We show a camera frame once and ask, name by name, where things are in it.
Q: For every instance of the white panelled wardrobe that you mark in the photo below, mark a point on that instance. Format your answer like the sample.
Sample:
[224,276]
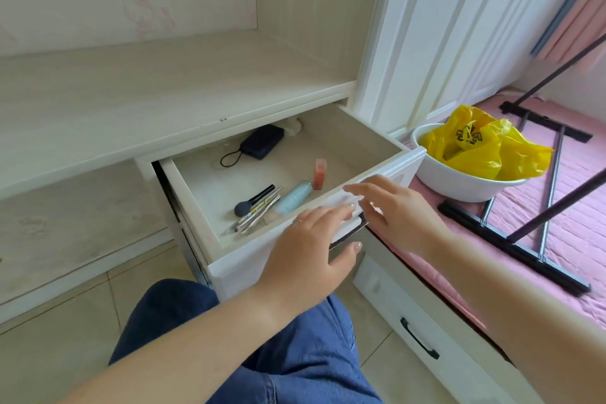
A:
[449,29]

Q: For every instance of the white desk drawer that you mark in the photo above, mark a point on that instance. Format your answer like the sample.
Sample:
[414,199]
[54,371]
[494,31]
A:
[222,176]

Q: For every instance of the black metal clothes rack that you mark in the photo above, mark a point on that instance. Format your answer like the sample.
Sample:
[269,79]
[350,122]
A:
[516,250]

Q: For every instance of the person's left hand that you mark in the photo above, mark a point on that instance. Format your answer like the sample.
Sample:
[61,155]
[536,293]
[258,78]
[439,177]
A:
[300,261]

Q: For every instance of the person's right hand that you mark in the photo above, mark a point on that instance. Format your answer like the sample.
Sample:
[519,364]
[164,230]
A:
[402,216]

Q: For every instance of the pink quilted bedspread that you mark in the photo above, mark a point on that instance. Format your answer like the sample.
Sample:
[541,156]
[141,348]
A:
[577,228]

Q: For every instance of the white plastic basin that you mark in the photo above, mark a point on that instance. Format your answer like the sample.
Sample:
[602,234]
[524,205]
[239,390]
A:
[454,183]

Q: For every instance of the yellow plastic bag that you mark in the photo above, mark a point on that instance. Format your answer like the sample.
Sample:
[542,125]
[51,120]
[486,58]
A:
[478,148]

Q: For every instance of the pink curtain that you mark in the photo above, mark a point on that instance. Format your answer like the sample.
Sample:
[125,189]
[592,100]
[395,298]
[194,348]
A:
[580,25]

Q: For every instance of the white under-bed drawer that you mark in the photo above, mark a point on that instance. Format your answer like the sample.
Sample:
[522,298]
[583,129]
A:
[426,313]

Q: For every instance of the person's right forearm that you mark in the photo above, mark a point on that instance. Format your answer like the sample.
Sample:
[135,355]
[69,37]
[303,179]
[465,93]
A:
[516,313]

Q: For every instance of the white crumpled item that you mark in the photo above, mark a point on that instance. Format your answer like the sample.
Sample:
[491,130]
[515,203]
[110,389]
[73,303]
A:
[293,126]

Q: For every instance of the person's left thumb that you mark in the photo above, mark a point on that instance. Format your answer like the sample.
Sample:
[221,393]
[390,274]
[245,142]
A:
[348,254]

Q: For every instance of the black makeup brush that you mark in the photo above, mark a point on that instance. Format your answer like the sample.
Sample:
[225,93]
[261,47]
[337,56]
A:
[251,205]

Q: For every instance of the person's right thumb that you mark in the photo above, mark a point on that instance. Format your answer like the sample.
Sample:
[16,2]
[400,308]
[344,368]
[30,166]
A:
[371,218]

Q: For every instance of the blue denim jeans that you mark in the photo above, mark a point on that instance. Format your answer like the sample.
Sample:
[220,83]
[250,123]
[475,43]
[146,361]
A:
[303,361]

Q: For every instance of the orange pink lipstick tube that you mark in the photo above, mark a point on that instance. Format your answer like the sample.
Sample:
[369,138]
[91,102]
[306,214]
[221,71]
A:
[320,174]

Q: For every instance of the light blue cosmetic bottle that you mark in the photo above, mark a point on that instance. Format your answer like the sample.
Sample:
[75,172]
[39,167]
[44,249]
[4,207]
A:
[293,197]

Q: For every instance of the grey curtain strip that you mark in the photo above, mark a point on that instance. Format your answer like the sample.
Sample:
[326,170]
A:
[566,3]

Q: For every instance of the white wooden desk cabinet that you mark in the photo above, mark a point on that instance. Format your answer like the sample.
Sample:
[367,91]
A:
[142,86]

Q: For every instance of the person's right middle finger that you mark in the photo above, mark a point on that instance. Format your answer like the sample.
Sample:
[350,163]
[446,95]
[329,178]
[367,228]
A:
[384,182]

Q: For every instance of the person's left forearm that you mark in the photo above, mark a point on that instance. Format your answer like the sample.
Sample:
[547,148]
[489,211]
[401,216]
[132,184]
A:
[189,351]

